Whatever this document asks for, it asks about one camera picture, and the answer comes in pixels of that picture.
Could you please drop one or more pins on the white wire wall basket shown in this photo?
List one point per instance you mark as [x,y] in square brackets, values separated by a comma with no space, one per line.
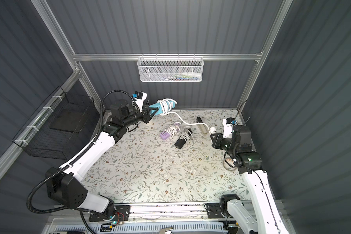
[151,70]

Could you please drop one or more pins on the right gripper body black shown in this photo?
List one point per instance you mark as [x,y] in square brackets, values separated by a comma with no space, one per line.
[215,140]

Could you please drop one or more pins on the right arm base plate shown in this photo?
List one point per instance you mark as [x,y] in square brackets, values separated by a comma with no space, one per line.
[216,210]

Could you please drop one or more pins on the clear tape roll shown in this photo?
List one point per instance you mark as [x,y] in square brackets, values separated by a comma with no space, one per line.
[226,165]

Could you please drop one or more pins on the black power strip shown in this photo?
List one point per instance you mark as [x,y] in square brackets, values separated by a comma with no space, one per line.
[180,142]

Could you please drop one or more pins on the teal power strip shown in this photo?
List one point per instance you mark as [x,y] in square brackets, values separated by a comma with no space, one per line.
[165,105]

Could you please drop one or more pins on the purple power strip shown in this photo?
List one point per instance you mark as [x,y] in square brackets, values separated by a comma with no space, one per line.
[165,135]

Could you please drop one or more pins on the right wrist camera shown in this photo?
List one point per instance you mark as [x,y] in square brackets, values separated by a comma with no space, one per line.
[228,124]

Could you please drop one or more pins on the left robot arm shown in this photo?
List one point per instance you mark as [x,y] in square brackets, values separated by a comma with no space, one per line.
[64,183]

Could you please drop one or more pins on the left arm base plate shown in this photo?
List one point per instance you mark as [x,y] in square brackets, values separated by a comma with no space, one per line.
[115,213]

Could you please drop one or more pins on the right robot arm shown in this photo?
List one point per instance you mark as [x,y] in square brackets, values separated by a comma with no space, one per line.
[267,219]

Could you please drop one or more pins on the black wire wall basket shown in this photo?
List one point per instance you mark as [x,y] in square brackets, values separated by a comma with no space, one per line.
[61,129]

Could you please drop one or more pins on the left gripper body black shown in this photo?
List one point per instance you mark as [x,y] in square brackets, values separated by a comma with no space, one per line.
[146,114]

